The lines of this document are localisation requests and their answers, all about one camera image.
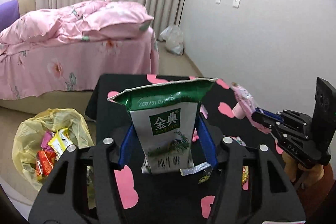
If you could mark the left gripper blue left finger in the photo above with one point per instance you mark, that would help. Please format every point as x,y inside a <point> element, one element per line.
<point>126,147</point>

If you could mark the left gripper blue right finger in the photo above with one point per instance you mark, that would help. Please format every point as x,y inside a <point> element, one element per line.
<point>207,136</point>

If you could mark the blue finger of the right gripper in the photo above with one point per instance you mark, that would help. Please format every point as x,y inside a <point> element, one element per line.
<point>263,123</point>
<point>268,114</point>

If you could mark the pink snack wrapper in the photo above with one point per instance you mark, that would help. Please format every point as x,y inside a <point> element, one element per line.
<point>246,100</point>

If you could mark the green white milk carton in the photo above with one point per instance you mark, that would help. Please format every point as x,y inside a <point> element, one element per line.
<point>164,116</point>

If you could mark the yellow snack wrapper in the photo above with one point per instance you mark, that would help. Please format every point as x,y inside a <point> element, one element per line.
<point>60,141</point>

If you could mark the red snack wrapper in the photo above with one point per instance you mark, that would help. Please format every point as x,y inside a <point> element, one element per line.
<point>44,163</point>

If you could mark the yellow trash bag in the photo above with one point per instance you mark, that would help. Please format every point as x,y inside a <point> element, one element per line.
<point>34,134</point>

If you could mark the person right hand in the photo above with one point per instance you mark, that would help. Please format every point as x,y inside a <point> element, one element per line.
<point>300,176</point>

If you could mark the pink cylindrical cup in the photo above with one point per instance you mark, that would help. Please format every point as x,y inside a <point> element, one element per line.
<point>238,111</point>

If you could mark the black cloth with pink hearts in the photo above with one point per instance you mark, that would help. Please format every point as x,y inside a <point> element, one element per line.
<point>167,198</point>

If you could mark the bed with pink floral cover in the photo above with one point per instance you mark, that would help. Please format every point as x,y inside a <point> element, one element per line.
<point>52,56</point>

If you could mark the purple pillow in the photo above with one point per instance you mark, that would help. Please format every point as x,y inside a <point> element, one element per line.
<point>9,13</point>

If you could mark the white plastic bag by wall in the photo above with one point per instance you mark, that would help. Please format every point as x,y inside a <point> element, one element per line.
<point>173,37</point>

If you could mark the white wall socket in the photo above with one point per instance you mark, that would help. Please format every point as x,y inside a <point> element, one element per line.
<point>236,3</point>

